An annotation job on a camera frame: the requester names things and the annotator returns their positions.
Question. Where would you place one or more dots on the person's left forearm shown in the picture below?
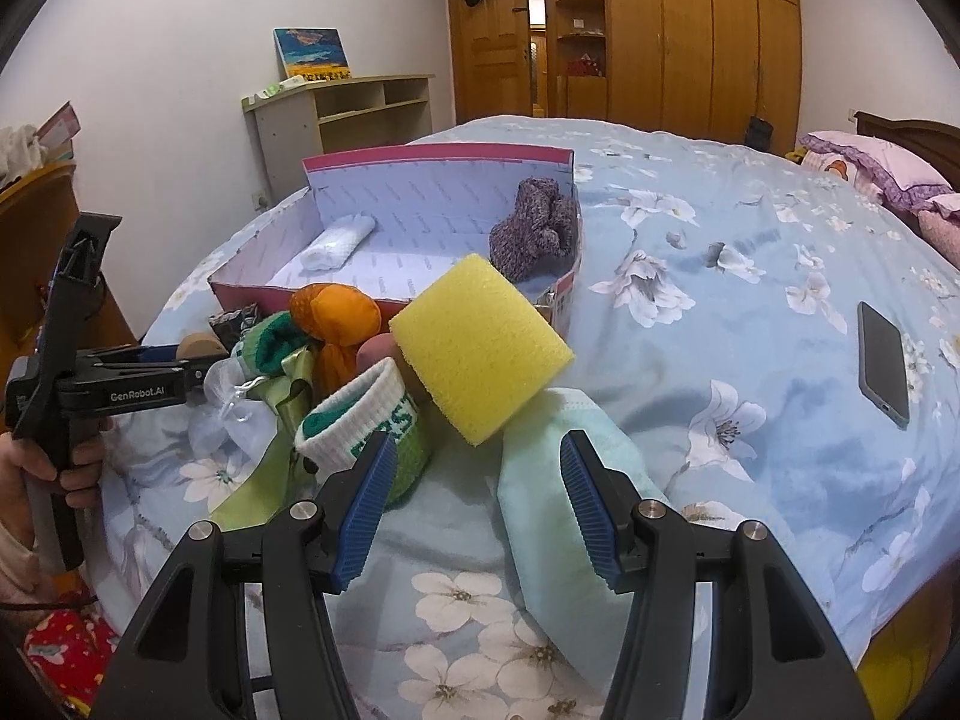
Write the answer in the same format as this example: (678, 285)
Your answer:
(15, 570)

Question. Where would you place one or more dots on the orange cloth bundle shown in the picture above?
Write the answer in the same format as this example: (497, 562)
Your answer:
(337, 322)

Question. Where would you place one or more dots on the person's left hand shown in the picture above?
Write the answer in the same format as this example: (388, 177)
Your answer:
(79, 472)

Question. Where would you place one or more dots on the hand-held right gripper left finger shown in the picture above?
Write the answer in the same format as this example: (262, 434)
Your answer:
(367, 510)

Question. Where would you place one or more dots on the pink pillow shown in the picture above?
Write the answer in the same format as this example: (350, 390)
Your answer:
(941, 225)

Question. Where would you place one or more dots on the wooden door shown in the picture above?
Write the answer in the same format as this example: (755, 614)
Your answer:
(484, 52)

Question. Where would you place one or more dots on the red floral clothing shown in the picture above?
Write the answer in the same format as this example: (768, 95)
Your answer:
(64, 652)

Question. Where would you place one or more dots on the white green lettered sock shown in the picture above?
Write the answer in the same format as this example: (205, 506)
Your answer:
(352, 427)

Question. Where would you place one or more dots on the blue yellow painting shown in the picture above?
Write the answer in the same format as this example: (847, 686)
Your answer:
(311, 52)

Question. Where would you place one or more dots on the green white packet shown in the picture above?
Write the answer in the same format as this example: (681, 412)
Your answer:
(274, 90)

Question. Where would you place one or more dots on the dark patterned cloth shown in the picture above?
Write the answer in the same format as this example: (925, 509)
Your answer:
(236, 321)

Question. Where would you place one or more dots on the wooden desk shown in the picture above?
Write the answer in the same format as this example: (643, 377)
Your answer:
(30, 240)

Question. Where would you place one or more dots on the white organza bag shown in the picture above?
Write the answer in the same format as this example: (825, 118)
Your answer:
(225, 405)

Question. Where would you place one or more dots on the dark wooden headboard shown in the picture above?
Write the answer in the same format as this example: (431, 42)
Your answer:
(922, 131)

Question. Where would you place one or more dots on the beige shelf unit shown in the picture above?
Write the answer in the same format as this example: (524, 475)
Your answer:
(289, 135)

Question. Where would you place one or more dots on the purple ruffled pillow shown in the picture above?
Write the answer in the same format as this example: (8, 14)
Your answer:
(877, 165)

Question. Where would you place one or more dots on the yellow sponge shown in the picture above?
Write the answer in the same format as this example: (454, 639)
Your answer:
(472, 345)

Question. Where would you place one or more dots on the purple knitted sock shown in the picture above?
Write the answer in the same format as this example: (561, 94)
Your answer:
(532, 229)

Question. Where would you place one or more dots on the pink makeup sponge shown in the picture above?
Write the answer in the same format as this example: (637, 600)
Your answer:
(375, 356)

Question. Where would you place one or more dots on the dark bag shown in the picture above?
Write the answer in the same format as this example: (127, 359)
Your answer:
(759, 133)

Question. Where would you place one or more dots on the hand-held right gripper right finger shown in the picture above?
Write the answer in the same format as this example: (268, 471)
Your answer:
(589, 517)

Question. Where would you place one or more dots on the pink cardboard box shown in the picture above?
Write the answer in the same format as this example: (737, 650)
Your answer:
(390, 195)

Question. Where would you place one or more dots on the beige round puff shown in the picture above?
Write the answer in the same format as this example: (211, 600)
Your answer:
(199, 346)

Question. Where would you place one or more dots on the light green towel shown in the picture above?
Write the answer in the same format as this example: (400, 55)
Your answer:
(547, 525)

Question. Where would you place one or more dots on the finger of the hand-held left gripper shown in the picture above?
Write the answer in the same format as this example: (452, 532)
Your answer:
(161, 354)
(201, 377)

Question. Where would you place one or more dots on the white rolled cloth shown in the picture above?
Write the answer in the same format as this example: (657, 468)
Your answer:
(337, 241)

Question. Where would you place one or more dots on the wooden wardrobe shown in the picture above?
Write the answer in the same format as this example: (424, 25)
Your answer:
(705, 37)

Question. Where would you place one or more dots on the green satin ribbon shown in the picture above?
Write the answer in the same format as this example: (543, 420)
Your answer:
(266, 465)

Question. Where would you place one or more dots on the dark smartphone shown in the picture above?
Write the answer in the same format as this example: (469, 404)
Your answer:
(883, 364)

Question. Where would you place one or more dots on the blue floral bed sheet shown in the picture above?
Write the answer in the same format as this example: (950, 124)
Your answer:
(750, 255)

